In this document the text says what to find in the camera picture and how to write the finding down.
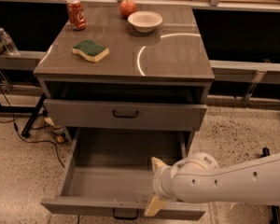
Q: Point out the grey top drawer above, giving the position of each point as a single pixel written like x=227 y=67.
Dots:
x=118 y=115

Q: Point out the grey drawer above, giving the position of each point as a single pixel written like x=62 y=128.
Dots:
x=118 y=115
x=108 y=172

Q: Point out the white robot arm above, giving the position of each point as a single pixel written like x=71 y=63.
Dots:
x=199 y=179

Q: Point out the red apple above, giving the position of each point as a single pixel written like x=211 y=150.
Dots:
x=126 y=8

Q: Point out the orange soda can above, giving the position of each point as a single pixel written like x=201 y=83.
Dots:
x=76 y=14

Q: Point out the small objects on floor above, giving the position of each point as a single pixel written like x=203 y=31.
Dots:
x=54 y=131

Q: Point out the black table leg left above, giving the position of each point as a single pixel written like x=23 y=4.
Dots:
x=31 y=120

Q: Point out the grey drawer cabinet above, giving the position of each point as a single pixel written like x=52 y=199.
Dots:
x=166 y=66

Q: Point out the clear water bottle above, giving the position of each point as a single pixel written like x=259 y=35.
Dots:
x=8 y=42

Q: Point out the green yellow sponge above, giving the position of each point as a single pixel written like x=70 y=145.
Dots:
x=90 y=51

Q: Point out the white bowl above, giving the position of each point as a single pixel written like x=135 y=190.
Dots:
x=145 y=21

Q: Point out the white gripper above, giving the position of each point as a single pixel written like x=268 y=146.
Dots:
x=160 y=180

